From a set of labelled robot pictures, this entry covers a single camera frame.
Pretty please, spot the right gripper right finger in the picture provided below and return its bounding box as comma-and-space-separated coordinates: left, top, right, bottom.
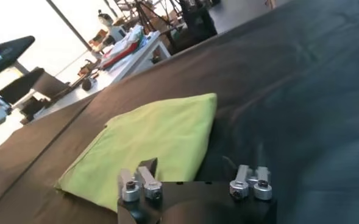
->
229, 164, 273, 201

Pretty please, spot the black office chair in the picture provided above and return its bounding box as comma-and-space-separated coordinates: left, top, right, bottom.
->
179, 0, 219, 42

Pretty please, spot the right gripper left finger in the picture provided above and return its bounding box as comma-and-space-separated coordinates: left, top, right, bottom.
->
118, 157, 163, 203

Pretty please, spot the large white desk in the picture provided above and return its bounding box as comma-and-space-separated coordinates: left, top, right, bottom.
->
0, 30, 172, 159

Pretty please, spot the white humanoid robot left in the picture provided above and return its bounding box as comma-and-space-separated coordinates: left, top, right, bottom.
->
89, 9, 128, 54

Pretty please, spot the black camera tripod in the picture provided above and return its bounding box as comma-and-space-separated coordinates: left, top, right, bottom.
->
132, 0, 171, 36

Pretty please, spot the black table cover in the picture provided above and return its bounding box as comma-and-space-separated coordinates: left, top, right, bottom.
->
0, 0, 359, 224
0, 93, 99, 211

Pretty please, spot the stack of folded clothes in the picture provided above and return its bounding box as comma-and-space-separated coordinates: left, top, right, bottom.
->
99, 24, 146, 71

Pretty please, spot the yellow-green printed t-shirt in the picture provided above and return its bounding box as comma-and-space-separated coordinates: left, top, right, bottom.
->
54, 93, 218, 213

